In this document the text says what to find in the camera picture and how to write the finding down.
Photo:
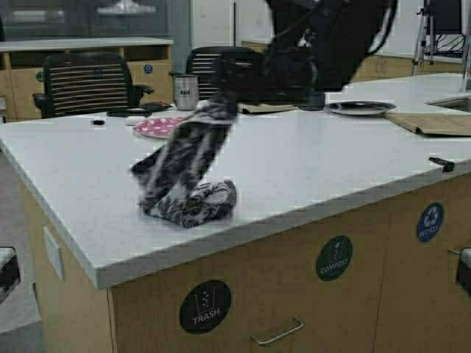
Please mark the blue water bottle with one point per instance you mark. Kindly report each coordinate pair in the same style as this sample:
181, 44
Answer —
314, 102

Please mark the camera tripod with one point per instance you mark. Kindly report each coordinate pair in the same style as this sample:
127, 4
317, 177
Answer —
426, 28

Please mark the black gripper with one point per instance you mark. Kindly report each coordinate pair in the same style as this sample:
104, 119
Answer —
280, 76

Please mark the green compost sticker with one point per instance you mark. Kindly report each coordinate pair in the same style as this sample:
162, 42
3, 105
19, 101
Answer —
334, 258

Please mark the pink polka dot plate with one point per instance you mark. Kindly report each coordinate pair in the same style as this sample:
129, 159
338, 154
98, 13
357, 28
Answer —
160, 128

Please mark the steel tumbler cup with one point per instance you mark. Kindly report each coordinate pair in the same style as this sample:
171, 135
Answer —
186, 92

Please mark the island sink basin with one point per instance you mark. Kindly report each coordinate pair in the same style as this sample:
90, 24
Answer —
462, 104

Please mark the blue recycle sticker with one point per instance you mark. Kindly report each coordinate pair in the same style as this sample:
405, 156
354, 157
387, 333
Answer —
430, 222

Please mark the right brown cutting board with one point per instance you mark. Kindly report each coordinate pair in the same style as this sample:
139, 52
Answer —
432, 124

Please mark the right black office chair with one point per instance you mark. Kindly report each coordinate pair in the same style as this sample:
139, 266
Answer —
201, 63

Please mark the wooden kitchen island cabinet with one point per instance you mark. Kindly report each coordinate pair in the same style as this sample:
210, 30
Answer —
397, 295

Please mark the black clip on counter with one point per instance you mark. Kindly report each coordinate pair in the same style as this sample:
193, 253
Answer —
446, 165

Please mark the left black office chair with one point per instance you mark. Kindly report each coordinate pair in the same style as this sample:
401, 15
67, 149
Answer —
87, 82

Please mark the metal drawer handle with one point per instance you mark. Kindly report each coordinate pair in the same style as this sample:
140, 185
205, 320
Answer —
277, 334

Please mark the black office chair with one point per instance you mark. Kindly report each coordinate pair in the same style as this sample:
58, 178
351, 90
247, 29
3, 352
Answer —
201, 63
87, 82

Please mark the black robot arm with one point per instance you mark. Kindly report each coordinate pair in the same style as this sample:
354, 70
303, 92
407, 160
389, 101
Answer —
317, 47

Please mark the black white patterned cloth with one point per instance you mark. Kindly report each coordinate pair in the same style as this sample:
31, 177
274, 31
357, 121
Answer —
171, 177

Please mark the dark metal plate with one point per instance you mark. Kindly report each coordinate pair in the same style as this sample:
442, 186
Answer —
359, 108

